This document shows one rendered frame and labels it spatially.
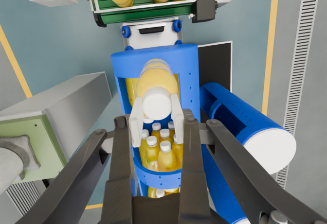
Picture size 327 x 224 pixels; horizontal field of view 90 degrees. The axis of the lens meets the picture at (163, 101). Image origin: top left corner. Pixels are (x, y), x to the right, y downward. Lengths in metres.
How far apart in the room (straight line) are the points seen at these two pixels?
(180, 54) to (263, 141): 0.63
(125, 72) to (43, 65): 1.57
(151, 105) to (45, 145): 0.73
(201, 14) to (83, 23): 1.28
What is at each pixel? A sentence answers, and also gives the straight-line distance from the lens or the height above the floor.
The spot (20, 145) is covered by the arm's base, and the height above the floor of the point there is 1.06.
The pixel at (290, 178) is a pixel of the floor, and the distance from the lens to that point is 3.09.
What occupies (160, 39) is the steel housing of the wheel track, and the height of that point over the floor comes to 0.93.
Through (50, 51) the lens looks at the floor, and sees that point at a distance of 1.93.
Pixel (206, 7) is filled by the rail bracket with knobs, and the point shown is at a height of 1.00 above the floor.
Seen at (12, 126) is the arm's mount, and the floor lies 1.04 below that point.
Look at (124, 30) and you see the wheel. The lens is 0.70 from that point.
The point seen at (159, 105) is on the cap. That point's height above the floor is 1.47.
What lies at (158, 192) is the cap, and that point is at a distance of 0.85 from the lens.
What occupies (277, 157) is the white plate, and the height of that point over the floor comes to 1.04.
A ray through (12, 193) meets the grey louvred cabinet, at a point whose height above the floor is 0.43.
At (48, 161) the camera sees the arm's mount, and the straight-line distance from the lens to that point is 0.95.
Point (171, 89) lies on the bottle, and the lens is 0.24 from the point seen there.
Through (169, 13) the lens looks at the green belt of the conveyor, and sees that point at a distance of 0.78.
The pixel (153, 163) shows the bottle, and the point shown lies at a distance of 0.69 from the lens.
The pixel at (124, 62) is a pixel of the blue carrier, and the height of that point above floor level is 1.21.
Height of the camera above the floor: 1.66
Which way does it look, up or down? 69 degrees down
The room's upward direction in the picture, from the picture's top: 171 degrees clockwise
